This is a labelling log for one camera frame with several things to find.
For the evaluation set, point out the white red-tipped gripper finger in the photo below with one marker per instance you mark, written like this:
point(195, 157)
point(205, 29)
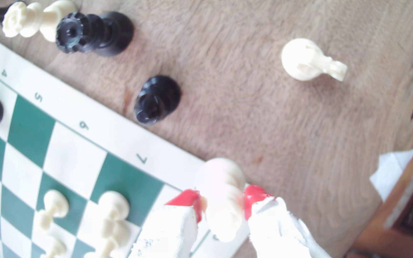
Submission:
point(170, 233)
point(274, 233)

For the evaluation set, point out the white chess pawn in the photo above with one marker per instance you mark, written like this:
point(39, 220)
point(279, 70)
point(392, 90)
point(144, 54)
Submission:
point(56, 248)
point(54, 206)
point(221, 186)
point(114, 205)
point(305, 59)

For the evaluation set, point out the white chess king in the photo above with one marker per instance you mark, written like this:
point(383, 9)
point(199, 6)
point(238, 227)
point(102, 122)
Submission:
point(111, 238)

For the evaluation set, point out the green white chess mat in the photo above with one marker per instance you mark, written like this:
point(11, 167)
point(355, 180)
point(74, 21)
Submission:
point(74, 161)

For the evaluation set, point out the black chess bishop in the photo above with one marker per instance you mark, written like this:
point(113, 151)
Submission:
point(156, 100)

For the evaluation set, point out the white crumpled tissue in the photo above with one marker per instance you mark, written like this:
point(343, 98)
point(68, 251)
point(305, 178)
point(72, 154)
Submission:
point(389, 175)

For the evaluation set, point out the brown wooden frame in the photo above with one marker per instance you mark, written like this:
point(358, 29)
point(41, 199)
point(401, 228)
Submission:
point(382, 240)

